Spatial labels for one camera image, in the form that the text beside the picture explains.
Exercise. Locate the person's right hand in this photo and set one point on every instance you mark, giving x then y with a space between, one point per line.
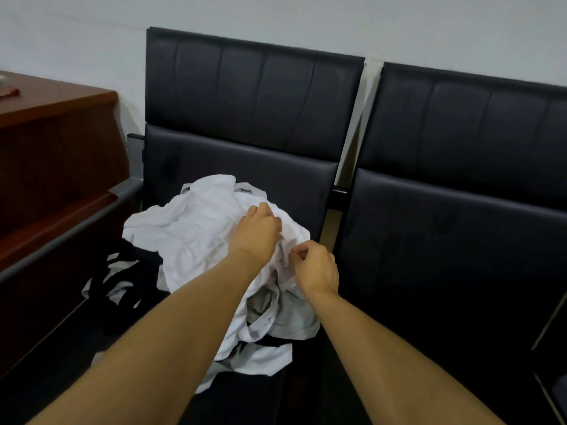
316 269

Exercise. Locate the person's left hand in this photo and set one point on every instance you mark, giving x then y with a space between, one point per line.
257 234

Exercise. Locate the white tank top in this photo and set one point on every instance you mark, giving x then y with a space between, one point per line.
292 232

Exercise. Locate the white garment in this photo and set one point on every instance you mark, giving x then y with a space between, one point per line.
186 225

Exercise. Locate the grey tank top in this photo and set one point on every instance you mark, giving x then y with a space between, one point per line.
261 360

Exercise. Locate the person's right forearm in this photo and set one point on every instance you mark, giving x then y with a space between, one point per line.
390 371

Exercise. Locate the person's left forearm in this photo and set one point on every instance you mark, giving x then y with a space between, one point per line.
155 349

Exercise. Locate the brown wooden cabinet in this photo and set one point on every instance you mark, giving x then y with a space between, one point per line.
57 172

